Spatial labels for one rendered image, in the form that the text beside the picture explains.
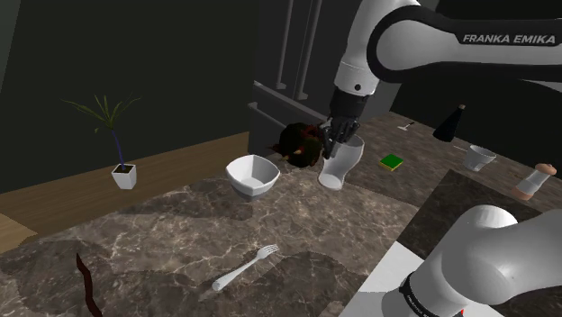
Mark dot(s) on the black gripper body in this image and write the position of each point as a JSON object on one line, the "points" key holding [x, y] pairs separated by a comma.
{"points": [[347, 105]]}

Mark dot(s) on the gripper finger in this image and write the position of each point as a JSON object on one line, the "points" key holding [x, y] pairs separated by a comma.
{"points": [[348, 131], [328, 140]]}

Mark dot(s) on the tall white cup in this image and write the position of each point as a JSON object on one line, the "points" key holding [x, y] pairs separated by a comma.
{"points": [[340, 167]]}

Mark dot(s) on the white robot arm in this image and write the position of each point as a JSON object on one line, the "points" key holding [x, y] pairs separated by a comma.
{"points": [[443, 52]]}

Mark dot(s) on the dark red black figure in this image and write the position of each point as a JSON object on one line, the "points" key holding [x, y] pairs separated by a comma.
{"points": [[300, 147]]}

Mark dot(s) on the green yellow sponge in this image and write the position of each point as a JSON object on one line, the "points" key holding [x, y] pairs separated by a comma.
{"points": [[391, 162]]}

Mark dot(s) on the white square bowl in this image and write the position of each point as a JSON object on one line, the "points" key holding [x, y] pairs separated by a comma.
{"points": [[252, 173]]}

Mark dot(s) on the grey cabinet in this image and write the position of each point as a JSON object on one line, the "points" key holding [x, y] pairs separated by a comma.
{"points": [[281, 52]]}

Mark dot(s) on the black bottle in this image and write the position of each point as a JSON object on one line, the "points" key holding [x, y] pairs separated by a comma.
{"points": [[448, 127]]}

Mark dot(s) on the small white cup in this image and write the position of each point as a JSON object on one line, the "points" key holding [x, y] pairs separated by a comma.
{"points": [[477, 159]]}

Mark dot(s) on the white fork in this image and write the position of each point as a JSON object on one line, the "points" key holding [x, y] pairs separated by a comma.
{"points": [[239, 273]]}

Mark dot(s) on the white and tan pepper mill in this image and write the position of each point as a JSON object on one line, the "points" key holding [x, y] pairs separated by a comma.
{"points": [[532, 182]]}

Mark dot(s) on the potted plant in white pot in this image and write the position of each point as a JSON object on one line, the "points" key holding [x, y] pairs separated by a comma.
{"points": [[124, 175]]}

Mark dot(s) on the dark red wavy strip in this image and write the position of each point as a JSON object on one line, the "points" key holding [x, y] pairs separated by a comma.
{"points": [[89, 289]]}

